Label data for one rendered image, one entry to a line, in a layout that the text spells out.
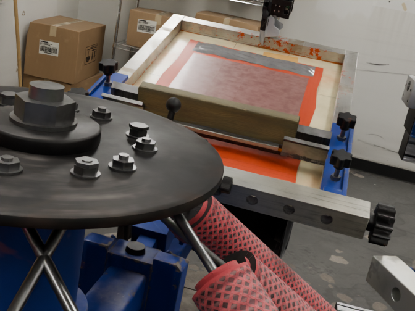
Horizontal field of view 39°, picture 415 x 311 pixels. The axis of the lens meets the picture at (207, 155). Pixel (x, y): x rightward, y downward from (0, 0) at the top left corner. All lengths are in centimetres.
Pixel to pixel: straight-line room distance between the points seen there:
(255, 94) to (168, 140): 104
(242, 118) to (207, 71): 40
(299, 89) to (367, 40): 336
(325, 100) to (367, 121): 348
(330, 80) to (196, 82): 39
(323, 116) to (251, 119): 30
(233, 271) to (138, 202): 9
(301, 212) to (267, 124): 27
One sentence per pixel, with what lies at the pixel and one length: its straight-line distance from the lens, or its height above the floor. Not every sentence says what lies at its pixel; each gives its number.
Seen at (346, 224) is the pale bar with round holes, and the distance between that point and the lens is 107.
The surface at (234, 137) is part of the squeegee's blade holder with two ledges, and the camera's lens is 127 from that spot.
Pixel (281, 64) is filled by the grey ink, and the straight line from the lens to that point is 173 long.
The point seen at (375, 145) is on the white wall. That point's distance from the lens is 512.
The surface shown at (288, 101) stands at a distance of 154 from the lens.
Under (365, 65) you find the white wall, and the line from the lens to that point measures 498.
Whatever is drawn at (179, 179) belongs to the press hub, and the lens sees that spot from 43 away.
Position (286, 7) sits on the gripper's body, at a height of 137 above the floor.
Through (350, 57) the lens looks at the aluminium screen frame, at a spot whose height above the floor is 127.
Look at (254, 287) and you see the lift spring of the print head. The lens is 44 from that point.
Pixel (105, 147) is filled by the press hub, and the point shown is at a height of 131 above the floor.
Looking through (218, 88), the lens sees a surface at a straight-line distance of 155.
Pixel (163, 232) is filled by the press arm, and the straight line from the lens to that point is 93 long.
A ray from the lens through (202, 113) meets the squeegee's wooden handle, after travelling 128.
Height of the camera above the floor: 146
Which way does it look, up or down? 18 degrees down
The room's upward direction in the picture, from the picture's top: 11 degrees clockwise
